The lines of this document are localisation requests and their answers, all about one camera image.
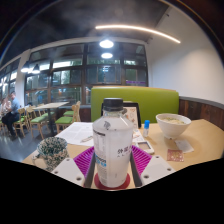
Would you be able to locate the small red paper packet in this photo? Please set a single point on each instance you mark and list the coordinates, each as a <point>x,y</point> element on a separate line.
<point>175,155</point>

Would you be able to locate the group of green-seated wooden chairs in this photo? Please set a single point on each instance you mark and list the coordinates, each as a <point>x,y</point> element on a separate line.
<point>38,119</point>

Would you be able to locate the clear plastic water bottle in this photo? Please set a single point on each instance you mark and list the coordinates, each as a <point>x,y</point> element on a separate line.
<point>112,146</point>

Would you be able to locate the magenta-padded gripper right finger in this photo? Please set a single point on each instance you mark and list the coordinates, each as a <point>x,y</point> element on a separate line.
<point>156,168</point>

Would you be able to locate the person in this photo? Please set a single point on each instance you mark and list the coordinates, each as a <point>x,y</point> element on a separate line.
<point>13,108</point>
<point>4,106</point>

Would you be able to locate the white ceramic bowl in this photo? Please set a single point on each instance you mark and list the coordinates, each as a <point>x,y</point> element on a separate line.
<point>173,126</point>

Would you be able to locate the green speckled ceramic mug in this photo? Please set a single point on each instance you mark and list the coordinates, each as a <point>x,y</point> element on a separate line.
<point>51,153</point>

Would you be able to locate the small white electronic device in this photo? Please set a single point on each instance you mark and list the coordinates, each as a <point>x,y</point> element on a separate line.
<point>145,147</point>

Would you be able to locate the white printed paper sheets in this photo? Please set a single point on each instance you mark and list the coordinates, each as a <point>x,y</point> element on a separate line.
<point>75,130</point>

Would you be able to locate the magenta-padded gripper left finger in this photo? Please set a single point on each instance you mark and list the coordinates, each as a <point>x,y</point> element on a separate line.
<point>66,170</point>

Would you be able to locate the green upholstered bench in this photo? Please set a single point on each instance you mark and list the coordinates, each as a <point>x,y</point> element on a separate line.
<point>153,100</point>

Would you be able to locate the small blue-capped white bottle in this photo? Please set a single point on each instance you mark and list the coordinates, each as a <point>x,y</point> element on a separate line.
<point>146,129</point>

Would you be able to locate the light wooden dining table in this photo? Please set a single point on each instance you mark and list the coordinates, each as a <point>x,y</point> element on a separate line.
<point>51,105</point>

